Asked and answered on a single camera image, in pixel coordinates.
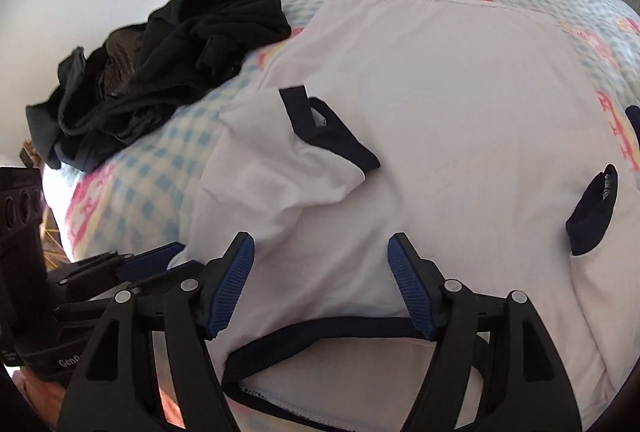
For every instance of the white T-shirt navy trim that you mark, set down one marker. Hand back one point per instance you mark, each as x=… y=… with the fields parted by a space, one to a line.
x=450 y=112

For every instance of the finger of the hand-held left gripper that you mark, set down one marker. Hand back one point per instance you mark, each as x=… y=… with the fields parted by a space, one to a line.
x=150 y=259
x=165 y=279

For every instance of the checked cartoon printed blanket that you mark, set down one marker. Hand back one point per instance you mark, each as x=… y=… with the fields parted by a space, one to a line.
x=150 y=192

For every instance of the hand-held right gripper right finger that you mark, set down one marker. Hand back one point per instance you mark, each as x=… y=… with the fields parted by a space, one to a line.
x=410 y=287

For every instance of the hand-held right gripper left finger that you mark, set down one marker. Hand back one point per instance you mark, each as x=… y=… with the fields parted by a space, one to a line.
x=227 y=292

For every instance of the pile of black clothes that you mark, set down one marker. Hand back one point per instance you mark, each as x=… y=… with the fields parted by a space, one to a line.
x=175 y=47

